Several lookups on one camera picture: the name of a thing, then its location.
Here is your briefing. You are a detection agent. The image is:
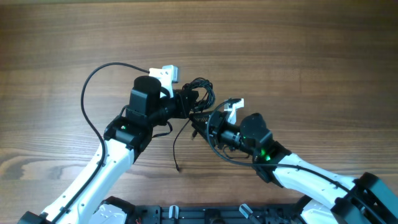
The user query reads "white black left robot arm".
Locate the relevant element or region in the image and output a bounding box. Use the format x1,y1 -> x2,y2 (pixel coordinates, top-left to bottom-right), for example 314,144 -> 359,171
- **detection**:
19,76 -> 198,223

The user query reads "black USB cable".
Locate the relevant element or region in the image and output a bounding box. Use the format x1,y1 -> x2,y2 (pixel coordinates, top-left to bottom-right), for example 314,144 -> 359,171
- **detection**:
172,77 -> 216,172

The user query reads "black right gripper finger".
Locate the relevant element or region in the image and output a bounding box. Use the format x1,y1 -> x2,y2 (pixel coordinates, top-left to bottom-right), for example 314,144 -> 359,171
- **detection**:
189,112 -> 211,125
191,123 -> 214,143

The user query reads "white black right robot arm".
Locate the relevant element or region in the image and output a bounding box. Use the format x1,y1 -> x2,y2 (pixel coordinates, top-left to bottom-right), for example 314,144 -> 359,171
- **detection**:
190,111 -> 397,223

